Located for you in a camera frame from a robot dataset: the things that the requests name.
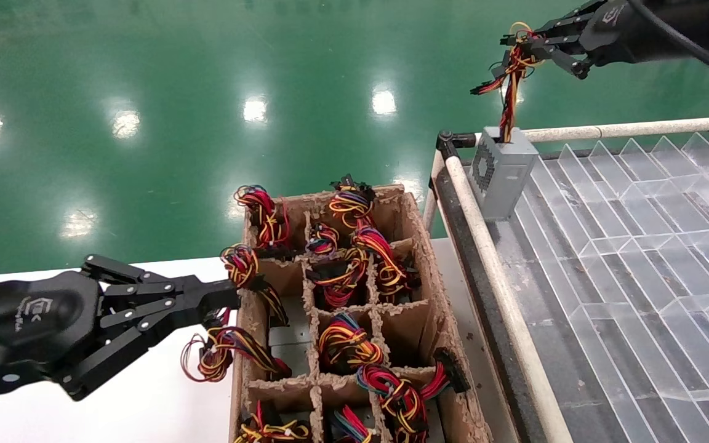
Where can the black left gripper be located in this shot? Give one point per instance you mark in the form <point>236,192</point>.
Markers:
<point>28,326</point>

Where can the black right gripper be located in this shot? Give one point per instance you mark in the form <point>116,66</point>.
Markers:
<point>616,31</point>

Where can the white horizontal cart pipe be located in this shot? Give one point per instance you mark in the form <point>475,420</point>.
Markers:
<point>607,130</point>

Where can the black cart side rail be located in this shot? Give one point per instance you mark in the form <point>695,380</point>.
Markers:
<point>484,307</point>

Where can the black pipe joint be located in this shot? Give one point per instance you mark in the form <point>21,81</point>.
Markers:
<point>450,143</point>

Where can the grey metal power supply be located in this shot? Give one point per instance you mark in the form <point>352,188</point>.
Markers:
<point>290,344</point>

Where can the clear acrylic divider tray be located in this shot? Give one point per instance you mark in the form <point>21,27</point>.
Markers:
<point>625,246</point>

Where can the brown cardboard divider box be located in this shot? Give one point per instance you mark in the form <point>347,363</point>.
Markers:
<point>425,246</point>

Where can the white cart leg pipe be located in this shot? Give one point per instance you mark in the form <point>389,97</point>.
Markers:
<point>431,197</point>

